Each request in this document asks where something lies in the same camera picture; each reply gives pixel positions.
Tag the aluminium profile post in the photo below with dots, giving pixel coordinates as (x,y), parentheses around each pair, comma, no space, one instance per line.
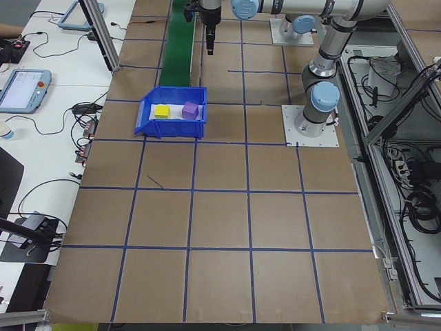
(103,38)

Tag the grey teach pendant tablet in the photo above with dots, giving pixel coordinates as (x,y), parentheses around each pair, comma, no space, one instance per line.
(20,89)

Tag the black flat pad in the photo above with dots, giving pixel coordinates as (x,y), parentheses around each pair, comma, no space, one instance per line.
(8,186)

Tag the blue plastic storage bin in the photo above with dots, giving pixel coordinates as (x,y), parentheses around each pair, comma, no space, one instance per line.
(179,129)

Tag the black camera stand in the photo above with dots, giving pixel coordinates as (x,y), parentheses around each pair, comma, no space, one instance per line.
(31,253)

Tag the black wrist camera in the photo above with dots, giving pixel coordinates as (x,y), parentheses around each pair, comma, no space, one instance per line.
(189,12)

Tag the black power adapter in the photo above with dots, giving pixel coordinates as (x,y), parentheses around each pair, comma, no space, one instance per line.
(82,108)

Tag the yellow foam cube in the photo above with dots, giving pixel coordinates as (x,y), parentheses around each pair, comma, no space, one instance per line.
(162,112)

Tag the black power brick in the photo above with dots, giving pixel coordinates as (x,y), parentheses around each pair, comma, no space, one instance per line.
(418,170)

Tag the white power strip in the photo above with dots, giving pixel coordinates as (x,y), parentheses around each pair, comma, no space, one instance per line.
(399,169)

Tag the white square base plate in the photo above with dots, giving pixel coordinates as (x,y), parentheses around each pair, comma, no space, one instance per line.
(275,38)
(327,138)

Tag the aluminium profile bar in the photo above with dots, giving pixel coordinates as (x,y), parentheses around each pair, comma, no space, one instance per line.
(413,315)
(24,315)

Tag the white foam pad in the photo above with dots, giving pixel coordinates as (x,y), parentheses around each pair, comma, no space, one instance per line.
(176,113)

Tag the small USB hub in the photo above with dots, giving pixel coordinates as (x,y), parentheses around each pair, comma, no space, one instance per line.
(89,128)
(82,153)

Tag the black plug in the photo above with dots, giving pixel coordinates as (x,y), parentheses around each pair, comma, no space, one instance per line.
(92,36)

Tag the black circuit board box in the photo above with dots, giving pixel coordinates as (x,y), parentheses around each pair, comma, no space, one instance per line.
(15,51)

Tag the person forearm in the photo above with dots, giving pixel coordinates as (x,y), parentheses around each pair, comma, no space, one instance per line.
(8,29)

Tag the V-shaped metal bar frame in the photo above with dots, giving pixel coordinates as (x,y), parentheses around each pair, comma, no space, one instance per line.
(396,113)

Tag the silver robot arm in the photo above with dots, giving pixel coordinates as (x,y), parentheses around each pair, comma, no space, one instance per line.
(330,45)
(303,25)

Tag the green conveyor belt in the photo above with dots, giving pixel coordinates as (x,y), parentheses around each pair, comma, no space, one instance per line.
(177,51)

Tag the purple foam cube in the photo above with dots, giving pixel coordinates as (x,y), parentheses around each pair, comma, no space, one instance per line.
(190,110)

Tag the white crumpled bag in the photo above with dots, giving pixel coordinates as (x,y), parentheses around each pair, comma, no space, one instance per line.
(382,79)

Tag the blue teach pendant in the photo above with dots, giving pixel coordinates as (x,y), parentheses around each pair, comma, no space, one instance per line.
(74,17)

